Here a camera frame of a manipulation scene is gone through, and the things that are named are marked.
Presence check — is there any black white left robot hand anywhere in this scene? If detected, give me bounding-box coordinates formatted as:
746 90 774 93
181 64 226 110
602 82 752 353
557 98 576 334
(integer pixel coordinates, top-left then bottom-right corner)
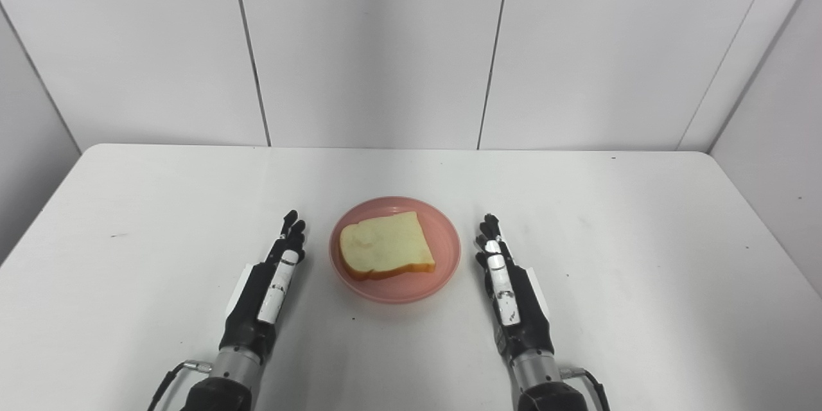
220 209 307 363

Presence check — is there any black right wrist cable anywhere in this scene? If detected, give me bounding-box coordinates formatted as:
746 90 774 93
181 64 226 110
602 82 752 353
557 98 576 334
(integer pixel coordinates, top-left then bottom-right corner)
560 367 611 411

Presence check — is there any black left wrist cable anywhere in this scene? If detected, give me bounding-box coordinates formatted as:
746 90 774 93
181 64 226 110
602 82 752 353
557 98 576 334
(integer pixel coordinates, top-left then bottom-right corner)
146 360 213 411

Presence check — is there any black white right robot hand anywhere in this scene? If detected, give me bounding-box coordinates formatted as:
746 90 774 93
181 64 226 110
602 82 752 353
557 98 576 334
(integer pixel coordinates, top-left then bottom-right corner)
475 213 554 360

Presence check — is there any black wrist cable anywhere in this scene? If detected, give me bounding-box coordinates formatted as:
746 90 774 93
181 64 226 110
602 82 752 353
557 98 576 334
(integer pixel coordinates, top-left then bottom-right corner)
146 360 213 411
560 367 611 411

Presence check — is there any slice of white bread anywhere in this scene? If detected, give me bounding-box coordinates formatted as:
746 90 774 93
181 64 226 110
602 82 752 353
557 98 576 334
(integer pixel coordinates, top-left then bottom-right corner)
339 211 436 281

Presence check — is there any pink round plate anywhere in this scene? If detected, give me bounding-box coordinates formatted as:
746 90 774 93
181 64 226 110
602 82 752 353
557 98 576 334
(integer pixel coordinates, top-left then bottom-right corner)
329 197 462 304

